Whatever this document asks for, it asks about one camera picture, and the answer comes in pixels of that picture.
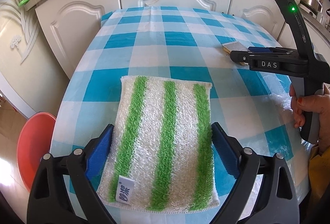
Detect red plastic basin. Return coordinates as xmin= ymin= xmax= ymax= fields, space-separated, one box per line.
xmin=16 ymin=112 xmax=56 ymax=191

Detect person's right hand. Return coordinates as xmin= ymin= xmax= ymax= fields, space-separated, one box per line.
xmin=289 ymin=85 xmax=330 ymax=152

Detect red snack wrapper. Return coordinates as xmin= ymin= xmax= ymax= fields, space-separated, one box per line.
xmin=222 ymin=41 xmax=252 ymax=66

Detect yellow sleeve forearm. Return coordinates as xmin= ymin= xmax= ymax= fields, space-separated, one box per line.
xmin=308 ymin=144 xmax=329 ymax=206

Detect green striped white sponge cloth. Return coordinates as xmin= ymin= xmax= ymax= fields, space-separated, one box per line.
xmin=97 ymin=76 xmax=219 ymax=213

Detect white kitchen cabinet doors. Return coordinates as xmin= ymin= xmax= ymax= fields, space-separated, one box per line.
xmin=33 ymin=0 xmax=330 ymax=80

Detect blue white checkered tablecloth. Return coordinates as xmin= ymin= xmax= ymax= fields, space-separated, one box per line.
xmin=50 ymin=6 xmax=310 ymax=200

